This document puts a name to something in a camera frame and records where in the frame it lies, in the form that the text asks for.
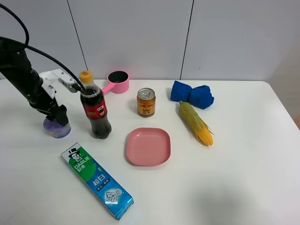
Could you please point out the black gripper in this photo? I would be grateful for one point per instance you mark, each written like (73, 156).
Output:
(42, 98)

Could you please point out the purple lidded round container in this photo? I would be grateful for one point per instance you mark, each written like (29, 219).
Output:
(55, 129)

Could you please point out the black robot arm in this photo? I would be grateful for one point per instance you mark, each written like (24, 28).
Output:
(16, 68)

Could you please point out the cola bottle yellow cap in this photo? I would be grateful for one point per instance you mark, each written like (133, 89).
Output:
(94, 105)

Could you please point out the gold energy drink can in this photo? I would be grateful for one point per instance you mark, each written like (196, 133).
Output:
(146, 100)

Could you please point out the pink square plate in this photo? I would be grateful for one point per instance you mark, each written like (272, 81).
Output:
(148, 146)

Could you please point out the green blue toothpaste box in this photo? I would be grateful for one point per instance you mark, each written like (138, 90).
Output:
(114, 197)

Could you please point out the corn cob with husk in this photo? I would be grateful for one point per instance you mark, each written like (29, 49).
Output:
(199, 128)

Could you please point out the blue folded cloth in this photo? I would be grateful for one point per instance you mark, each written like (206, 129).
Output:
(200, 97)

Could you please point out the pink cup with handle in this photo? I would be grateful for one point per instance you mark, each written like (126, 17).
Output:
(118, 82)

